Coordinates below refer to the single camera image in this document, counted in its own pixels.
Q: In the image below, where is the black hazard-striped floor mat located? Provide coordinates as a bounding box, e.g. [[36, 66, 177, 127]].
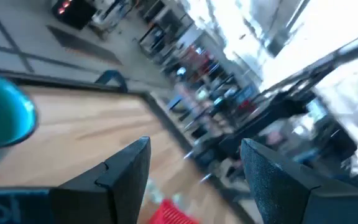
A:
[[46, 24, 124, 66]]

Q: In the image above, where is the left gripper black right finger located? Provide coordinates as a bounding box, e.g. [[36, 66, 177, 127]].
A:
[[240, 138, 358, 224]]

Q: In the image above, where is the green white sweetener packet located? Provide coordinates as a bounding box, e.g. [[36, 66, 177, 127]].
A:
[[141, 179, 165, 207]]

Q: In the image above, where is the black diagonal frame strut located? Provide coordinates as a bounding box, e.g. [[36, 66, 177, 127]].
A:
[[258, 30, 358, 94]]

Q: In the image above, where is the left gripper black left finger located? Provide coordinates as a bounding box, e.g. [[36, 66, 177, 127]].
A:
[[48, 136, 152, 224]]

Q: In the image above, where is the teal enamel mug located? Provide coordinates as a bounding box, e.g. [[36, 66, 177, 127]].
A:
[[0, 68, 39, 183]]

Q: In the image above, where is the black box with red lights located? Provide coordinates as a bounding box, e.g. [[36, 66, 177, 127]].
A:
[[50, 0, 98, 30]]

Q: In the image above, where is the black table clamp handle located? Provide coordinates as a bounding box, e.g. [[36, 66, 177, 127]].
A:
[[94, 69, 129, 93]]

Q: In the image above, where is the red plastic slotted basket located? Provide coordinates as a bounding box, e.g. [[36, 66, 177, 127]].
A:
[[147, 198, 200, 224]]

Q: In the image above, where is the black aluminium table frame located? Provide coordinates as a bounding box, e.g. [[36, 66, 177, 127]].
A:
[[0, 65, 257, 224]]

